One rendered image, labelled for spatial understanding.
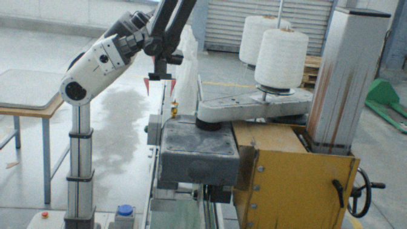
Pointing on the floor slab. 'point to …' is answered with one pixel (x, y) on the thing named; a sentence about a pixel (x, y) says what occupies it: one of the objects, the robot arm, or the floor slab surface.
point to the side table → (42, 137)
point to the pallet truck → (386, 96)
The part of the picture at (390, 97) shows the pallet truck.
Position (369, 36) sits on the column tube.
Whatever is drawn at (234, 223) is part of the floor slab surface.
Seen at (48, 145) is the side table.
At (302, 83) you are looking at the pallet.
